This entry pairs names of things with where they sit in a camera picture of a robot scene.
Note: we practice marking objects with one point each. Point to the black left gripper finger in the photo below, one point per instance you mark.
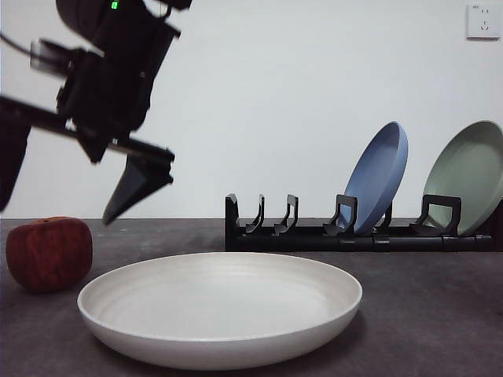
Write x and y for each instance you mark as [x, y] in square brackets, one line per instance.
[9, 157]
[137, 184]

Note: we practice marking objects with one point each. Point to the red apple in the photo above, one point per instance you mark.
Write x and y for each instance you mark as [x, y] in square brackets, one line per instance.
[47, 255]

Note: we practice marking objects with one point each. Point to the cream yellow plate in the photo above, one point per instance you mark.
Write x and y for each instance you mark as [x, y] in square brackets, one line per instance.
[220, 298]

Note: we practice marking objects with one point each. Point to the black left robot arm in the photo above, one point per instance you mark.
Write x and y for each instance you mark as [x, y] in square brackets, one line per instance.
[78, 15]

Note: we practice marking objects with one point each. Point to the black plate rack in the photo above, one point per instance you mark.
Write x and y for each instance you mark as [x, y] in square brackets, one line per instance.
[298, 243]

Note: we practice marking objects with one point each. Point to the blue plate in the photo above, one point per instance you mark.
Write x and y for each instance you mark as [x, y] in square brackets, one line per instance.
[377, 176]

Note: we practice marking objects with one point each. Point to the green plate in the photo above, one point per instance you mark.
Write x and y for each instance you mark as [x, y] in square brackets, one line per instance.
[467, 176]

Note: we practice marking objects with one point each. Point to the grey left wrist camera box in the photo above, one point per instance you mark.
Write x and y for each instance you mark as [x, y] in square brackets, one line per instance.
[43, 55]

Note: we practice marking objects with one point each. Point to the white wall socket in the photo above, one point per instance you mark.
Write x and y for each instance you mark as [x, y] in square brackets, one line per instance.
[480, 21]

